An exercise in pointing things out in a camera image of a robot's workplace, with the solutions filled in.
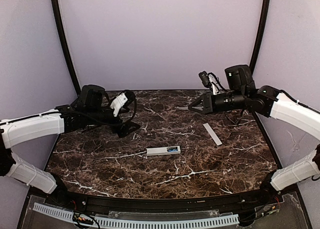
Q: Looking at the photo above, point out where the clear handled tester screwdriver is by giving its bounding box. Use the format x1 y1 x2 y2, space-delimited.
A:
176 107 189 111

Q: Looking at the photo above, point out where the white remote battery cover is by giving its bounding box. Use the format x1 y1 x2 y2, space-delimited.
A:
203 123 223 146

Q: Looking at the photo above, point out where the white remote control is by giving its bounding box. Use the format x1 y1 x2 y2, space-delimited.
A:
146 146 176 157

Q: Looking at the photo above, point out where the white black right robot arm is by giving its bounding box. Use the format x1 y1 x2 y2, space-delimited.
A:
188 64 320 194

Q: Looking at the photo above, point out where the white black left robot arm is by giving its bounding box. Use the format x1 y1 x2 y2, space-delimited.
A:
0 84 140 195

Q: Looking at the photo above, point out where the blue battery in remote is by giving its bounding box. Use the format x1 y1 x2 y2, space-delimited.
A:
166 146 181 154

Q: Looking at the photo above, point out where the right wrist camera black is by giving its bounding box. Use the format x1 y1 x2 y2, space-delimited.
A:
198 71 220 95

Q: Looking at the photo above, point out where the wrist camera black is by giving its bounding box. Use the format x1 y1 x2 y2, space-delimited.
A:
198 71 220 95
109 90 136 117

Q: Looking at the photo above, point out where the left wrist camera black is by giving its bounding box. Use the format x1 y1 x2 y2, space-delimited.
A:
109 90 136 117

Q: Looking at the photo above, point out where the black right corner post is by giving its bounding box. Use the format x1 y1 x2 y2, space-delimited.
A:
249 0 270 75

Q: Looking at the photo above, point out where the white slotted cable duct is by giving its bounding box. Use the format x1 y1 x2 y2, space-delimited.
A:
32 202 240 229

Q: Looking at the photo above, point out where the black front mounting rail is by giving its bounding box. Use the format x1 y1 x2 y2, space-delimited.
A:
62 190 263 214

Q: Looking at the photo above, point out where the black corner frame post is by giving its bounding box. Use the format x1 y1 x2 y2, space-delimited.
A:
50 0 81 95

